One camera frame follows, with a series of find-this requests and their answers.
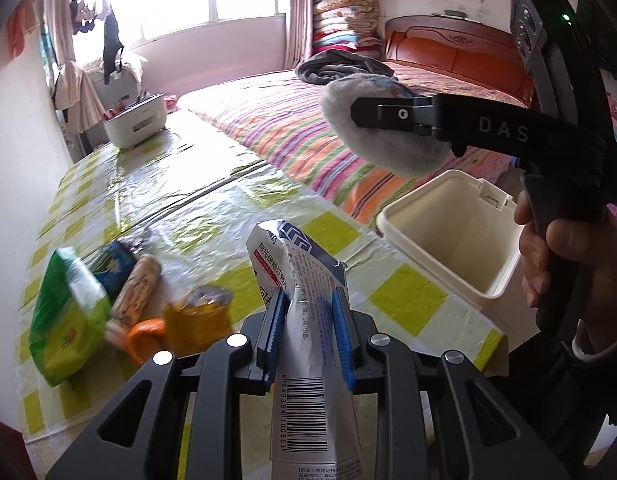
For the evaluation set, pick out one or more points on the pink curtain left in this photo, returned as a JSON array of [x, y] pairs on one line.
[[73, 90]]

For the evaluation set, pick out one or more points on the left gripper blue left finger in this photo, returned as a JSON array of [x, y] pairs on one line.
[[270, 336]]

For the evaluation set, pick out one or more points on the orange peel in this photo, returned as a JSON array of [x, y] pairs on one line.
[[145, 339]]

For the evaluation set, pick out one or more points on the white blue medicine box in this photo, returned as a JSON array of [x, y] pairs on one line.
[[314, 430]]

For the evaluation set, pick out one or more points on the right hand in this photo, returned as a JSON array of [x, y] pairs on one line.
[[569, 275]]

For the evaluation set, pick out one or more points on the checkered plastic tablecloth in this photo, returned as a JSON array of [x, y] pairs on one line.
[[190, 196]]

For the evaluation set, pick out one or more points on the crushed yellow can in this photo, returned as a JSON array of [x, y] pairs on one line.
[[197, 320]]

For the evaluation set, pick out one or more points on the brown patterned bottle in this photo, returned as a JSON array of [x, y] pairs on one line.
[[132, 300]]

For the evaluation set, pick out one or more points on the small white striped plush toy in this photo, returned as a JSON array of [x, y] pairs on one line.
[[404, 153]]

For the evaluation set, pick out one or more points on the white storage box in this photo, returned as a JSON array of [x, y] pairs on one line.
[[137, 123]]

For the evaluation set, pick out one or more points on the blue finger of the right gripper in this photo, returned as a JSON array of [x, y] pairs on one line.
[[395, 114]]

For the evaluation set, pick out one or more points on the white trash bin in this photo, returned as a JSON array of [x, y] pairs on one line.
[[459, 229]]

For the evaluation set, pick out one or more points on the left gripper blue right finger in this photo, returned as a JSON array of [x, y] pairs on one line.
[[346, 336]]

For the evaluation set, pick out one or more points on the dark blue flower bottle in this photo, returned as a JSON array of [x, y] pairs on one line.
[[112, 265]]

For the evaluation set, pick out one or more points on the grey crumpled blanket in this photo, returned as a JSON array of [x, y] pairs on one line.
[[331, 65]]

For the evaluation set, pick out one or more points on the red wooden headboard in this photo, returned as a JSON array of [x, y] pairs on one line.
[[466, 50]]

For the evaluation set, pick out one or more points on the black hanging garment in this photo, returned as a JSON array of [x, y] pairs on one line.
[[111, 48]]

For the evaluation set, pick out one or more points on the orange cloth on hook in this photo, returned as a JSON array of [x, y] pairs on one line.
[[21, 23]]

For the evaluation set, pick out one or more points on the white washing machine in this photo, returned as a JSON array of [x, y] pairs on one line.
[[125, 86]]

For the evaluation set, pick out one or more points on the stack of folded quilts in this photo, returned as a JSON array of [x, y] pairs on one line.
[[347, 25]]

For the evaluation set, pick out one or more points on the green snack bag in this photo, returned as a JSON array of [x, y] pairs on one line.
[[70, 315]]

